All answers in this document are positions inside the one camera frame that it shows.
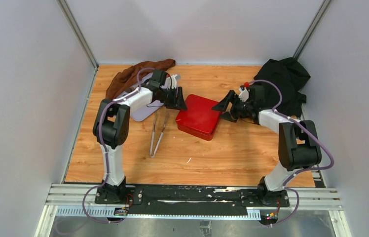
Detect lavender tray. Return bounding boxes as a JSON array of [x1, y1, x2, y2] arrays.
[[117, 83, 164, 122]]

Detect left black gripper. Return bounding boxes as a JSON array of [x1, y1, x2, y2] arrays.
[[159, 86, 187, 111]]

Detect purple cable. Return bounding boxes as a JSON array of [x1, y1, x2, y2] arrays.
[[251, 79, 335, 226], [82, 67, 159, 224]]

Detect red chocolate box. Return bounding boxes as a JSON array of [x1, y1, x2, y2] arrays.
[[176, 121, 219, 141]]

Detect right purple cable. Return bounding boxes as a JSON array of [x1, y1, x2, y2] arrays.
[[251, 79, 335, 226]]

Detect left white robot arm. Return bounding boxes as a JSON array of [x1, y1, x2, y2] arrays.
[[93, 69, 187, 204]]

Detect brown cloth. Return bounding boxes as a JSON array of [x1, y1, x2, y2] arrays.
[[105, 59, 176, 100]]

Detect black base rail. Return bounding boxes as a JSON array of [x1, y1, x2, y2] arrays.
[[95, 184, 289, 216]]

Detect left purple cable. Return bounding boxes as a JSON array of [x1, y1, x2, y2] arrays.
[[82, 67, 159, 224]]

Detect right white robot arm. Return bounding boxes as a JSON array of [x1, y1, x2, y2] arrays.
[[212, 80, 322, 206]]

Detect metal tongs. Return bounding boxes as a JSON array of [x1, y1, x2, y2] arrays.
[[149, 109, 170, 159]]

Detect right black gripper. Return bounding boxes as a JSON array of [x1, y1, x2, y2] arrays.
[[212, 90, 254, 123]]

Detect red box lid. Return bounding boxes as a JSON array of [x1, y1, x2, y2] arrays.
[[176, 94, 221, 123]]

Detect black cloth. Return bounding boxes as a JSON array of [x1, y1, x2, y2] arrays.
[[254, 57, 311, 117]]

